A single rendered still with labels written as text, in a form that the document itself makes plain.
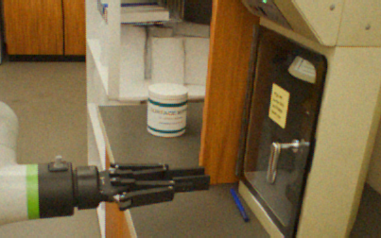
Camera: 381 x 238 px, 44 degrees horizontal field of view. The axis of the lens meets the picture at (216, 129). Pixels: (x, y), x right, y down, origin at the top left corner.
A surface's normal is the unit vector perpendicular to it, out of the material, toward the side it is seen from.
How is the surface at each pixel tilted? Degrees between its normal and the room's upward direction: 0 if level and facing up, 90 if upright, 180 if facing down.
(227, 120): 90
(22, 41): 90
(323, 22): 90
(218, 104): 90
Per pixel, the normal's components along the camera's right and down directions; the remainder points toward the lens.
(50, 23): 0.32, 0.39
